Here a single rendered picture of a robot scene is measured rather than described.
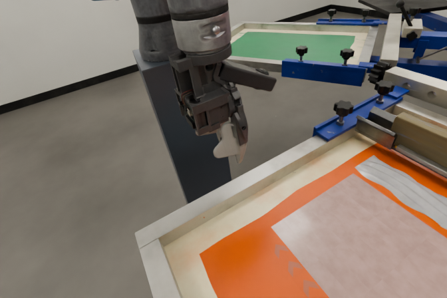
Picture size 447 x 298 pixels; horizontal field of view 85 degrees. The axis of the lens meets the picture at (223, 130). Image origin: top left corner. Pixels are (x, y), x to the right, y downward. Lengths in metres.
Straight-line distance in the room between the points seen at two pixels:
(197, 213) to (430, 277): 0.40
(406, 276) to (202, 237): 0.35
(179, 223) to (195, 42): 0.35
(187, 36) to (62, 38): 3.63
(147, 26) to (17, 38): 3.37
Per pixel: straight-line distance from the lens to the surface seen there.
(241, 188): 0.54
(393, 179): 0.65
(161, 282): 0.48
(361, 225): 0.57
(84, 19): 3.88
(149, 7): 0.63
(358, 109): 0.78
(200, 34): 0.32
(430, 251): 0.58
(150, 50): 0.66
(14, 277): 2.10
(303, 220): 0.54
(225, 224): 0.54
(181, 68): 0.33
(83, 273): 1.83
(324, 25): 1.55
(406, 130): 0.67
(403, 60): 1.31
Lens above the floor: 1.41
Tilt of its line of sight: 38 degrees down
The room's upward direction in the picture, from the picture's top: 9 degrees counter-clockwise
